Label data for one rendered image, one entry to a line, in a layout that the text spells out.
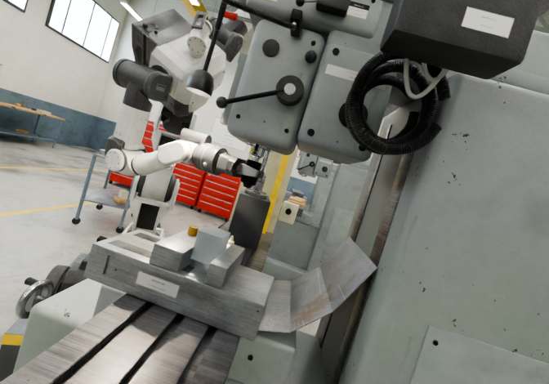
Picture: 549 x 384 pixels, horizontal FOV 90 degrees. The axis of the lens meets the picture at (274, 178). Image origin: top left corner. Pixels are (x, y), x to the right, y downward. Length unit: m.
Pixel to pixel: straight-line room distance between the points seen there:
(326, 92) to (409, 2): 0.27
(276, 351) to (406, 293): 0.32
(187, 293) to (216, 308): 0.06
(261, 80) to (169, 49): 0.49
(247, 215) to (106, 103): 11.45
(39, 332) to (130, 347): 0.50
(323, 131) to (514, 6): 0.38
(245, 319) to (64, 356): 0.26
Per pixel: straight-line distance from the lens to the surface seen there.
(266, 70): 0.76
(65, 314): 0.95
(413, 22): 0.53
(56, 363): 0.49
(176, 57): 1.13
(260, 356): 0.77
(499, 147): 0.71
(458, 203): 0.67
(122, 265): 0.62
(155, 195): 1.42
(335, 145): 0.70
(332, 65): 0.74
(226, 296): 0.55
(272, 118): 0.72
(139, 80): 1.04
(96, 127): 12.35
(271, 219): 2.57
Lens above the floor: 1.26
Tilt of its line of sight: 2 degrees down
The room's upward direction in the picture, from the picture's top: 17 degrees clockwise
